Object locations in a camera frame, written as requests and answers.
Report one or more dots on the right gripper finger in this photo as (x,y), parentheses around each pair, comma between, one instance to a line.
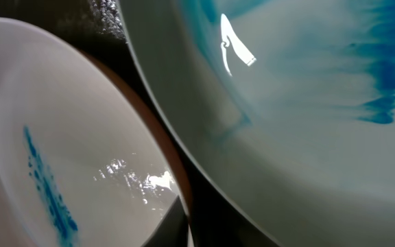
(173,229)

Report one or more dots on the white plate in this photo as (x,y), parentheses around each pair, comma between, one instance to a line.
(78,164)

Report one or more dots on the light blue plate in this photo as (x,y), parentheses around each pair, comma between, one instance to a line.
(286,106)

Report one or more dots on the brown serving tray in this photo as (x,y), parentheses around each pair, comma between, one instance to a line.
(95,28)

